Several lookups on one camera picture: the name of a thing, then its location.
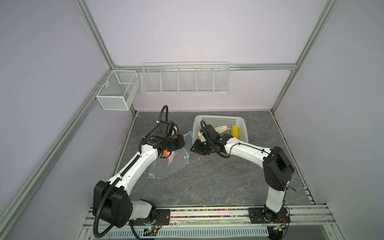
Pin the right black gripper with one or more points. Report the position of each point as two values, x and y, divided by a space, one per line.
197 147

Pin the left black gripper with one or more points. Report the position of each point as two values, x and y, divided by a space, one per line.
181 142

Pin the clear zip top bag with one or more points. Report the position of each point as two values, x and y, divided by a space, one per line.
162 168

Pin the white plastic basket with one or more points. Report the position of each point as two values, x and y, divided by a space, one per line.
225 125

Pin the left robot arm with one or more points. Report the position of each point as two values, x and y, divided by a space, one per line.
112 206

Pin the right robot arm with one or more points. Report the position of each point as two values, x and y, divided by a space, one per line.
278 169

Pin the white radish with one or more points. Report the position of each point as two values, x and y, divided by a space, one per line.
221 129

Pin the white vent grille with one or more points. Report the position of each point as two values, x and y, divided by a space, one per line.
204 233

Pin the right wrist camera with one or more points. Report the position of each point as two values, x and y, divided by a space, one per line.
201 137

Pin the white wire wall rack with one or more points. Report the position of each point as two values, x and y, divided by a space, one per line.
186 78

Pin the white mesh wall box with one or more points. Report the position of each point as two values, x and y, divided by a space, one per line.
118 91

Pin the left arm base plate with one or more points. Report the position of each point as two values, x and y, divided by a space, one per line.
159 217

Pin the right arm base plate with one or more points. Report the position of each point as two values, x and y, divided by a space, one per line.
262 215

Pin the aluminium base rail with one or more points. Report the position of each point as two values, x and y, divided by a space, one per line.
234 216

